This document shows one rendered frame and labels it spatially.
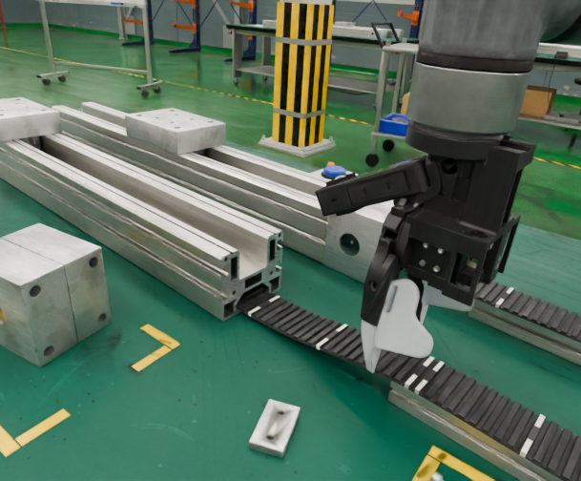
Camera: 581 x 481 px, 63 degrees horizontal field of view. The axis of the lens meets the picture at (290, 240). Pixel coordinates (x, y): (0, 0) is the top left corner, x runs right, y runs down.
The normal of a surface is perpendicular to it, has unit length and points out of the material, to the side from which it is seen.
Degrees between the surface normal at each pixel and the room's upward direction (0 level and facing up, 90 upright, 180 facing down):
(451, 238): 90
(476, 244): 90
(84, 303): 90
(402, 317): 73
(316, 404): 0
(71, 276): 90
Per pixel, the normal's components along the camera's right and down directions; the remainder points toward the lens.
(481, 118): 0.09, 0.46
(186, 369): 0.05, -0.89
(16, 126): 0.75, 0.33
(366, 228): -0.66, 0.31
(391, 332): -0.62, 0.04
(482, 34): -0.28, 0.42
